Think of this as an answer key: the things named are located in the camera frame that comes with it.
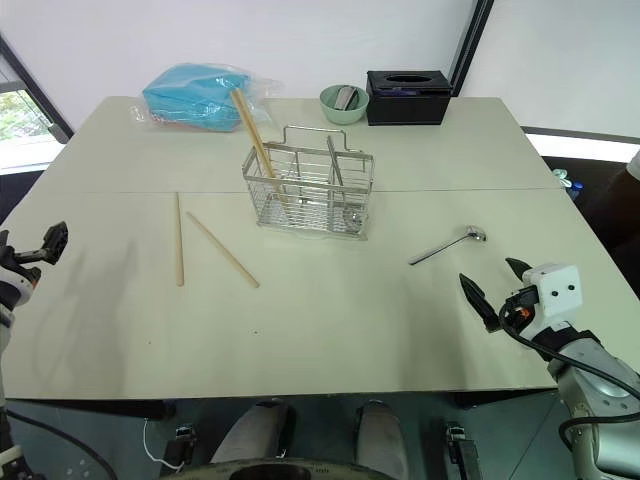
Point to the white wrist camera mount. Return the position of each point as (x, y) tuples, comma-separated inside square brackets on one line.
[(17, 284), (557, 290)]

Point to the black wall pillar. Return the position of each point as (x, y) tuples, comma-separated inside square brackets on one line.
[(470, 45)]

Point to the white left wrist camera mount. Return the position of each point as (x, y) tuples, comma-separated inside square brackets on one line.
[(17, 284)]

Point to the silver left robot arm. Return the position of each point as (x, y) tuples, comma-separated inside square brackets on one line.
[(4, 325)]

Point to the black clamp bracket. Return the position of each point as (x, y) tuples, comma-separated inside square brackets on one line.
[(180, 445), (462, 450)]

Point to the black tissue box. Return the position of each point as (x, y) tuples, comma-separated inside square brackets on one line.
[(407, 107)]

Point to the bystander in dark clothes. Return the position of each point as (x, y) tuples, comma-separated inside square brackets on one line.
[(617, 210)]

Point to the stainless steel spoon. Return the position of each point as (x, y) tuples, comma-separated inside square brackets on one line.
[(440, 248), (336, 167)]

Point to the grey rounded robot leg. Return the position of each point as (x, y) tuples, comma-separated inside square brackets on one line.
[(252, 432), (380, 440)]

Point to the blue capped bottle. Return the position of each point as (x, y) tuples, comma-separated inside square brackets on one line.
[(577, 191)]

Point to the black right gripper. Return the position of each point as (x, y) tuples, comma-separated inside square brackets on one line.
[(520, 305)]

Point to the blue package in plastic bag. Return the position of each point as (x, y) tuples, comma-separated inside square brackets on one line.
[(195, 100)]

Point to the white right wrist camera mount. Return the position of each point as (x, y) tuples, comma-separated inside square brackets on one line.
[(557, 290)]

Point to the grey packet in bowl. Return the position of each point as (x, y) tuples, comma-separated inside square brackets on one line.
[(345, 97)]

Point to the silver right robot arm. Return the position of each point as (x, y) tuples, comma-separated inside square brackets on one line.
[(590, 380)]

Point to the black window frame bar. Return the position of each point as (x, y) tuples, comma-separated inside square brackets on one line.
[(40, 95)]

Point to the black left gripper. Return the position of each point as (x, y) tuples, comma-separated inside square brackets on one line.
[(22, 256)]

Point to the long wooden chopstick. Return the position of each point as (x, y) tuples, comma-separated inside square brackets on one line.
[(222, 250), (256, 131), (250, 122), (179, 240)]

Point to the pale green bowl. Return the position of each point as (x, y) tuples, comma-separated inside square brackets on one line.
[(342, 115)]

